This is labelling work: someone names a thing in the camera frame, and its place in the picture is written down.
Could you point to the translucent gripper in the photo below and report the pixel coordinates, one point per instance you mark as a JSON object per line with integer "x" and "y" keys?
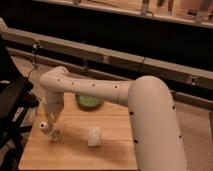
{"x": 52, "y": 118}

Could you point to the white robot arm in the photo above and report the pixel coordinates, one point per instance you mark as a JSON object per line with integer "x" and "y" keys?
{"x": 155, "y": 128}

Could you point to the green bowl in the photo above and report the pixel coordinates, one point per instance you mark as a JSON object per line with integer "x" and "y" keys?
{"x": 87, "y": 102}

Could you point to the black chair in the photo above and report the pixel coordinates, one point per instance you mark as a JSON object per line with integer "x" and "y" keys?
{"x": 15, "y": 100}

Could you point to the white crumpled cloth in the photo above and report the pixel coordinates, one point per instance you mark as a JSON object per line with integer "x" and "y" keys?
{"x": 94, "y": 137}

